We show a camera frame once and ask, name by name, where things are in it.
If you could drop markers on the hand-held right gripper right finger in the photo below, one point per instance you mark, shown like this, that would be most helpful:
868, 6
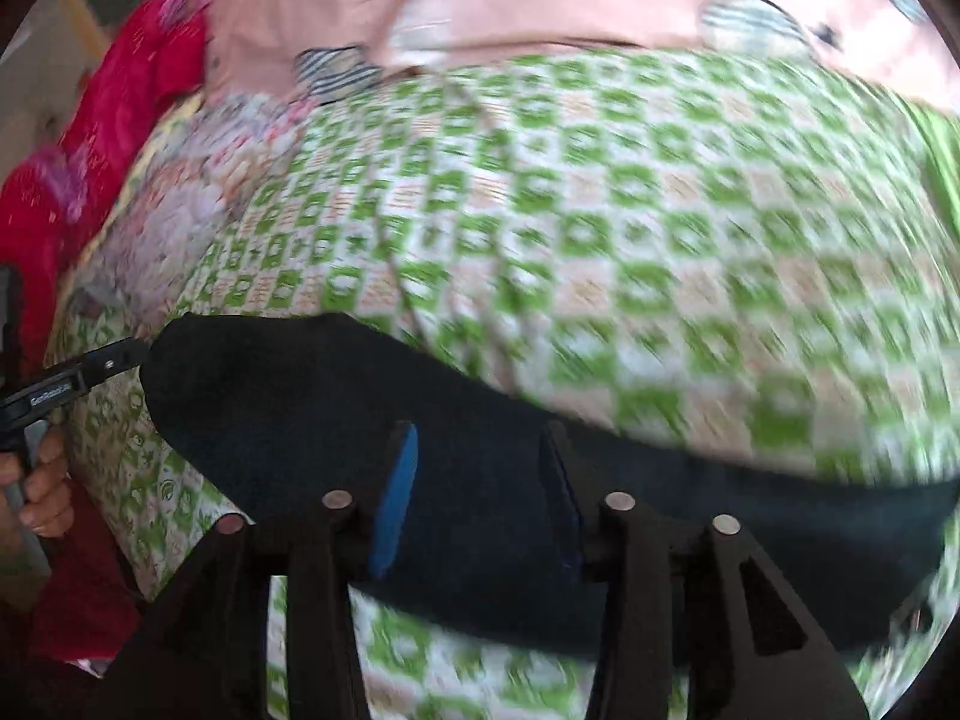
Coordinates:
561, 499

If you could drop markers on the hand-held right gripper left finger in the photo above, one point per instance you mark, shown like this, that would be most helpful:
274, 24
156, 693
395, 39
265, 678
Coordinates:
395, 495

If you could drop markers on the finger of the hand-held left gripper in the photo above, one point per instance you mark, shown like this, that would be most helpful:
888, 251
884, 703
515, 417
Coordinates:
105, 364

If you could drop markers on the dark navy pants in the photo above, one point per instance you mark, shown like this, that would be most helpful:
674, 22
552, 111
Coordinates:
480, 480

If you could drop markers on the person's left hand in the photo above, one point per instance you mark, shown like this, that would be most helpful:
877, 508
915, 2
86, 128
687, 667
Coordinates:
41, 491

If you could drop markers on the floral quilt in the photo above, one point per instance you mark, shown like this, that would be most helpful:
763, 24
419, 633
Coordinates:
180, 180

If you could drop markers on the dark red clothing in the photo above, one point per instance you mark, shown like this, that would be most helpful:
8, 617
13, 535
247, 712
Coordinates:
75, 585

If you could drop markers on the red patterned cloth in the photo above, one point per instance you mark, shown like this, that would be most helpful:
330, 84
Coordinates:
112, 127

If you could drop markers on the green checkered bed sheet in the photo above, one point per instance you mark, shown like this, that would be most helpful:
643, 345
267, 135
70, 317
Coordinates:
600, 240

